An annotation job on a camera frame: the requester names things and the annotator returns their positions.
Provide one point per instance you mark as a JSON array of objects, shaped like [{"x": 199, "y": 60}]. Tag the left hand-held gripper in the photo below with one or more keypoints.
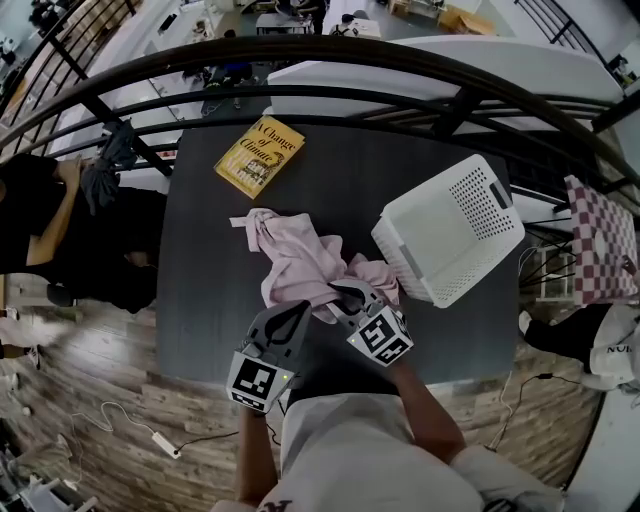
[{"x": 255, "y": 382}]

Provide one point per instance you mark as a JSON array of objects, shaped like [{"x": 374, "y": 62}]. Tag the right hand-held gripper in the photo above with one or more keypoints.
[{"x": 382, "y": 340}]

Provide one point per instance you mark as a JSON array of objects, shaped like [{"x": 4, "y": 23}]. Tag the pink clothes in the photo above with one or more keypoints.
[{"x": 295, "y": 260}]

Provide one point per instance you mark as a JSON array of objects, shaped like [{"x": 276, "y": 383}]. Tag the white plastic laundry basket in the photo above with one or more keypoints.
[{"x": 440, "y": 235}]

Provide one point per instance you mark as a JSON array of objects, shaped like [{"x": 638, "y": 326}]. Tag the person's left forearm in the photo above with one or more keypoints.
[{"x": 255, "y": 460}]

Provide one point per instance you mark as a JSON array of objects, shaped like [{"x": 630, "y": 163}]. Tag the person's right forearm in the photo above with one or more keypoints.
[{"x": 430, "y": 410}]

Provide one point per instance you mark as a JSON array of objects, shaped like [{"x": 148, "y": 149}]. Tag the person's white shirt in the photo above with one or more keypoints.
[{"x": 360, "y": 460}]

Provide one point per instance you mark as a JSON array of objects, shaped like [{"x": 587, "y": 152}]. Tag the white power strip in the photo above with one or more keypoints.
[{"x": 165, "y": 444}]

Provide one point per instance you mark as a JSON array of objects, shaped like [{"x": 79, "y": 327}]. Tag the yellow book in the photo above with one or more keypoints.
[{"x": 260, "y": 157}]

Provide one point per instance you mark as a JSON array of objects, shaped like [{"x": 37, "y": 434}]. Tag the grey cloth on railing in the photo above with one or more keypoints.
[{"x": 107, "y": 170}]

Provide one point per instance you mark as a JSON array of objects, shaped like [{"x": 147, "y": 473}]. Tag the checkered tablecloth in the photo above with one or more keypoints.
[{"x": 590, "y": 210}]

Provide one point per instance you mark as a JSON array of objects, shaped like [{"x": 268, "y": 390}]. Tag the black metal railing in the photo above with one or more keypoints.
[{"x": 300, "y": 50}]

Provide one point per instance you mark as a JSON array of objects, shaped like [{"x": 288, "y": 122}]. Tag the black balcony railing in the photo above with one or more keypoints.
[
  {"x": 565, "y": 27},
  {"x": 60, "y": 50}
]

